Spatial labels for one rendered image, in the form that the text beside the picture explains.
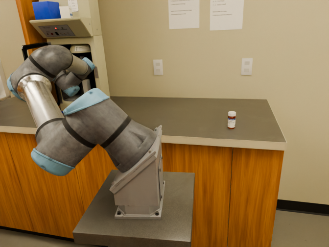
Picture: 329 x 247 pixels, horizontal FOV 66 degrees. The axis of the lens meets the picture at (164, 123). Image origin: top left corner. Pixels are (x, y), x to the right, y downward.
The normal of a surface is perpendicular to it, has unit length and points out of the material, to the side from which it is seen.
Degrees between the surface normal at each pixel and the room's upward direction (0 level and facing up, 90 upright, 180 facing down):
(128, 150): 67
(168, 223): 0
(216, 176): 90
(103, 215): 0
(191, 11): 90
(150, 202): 90
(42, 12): 90
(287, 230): 0
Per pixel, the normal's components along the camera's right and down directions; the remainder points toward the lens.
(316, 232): -0.04, -0.93
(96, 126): 0.11, 0.30
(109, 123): 0.33, -0.04
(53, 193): -0.24, 0.37
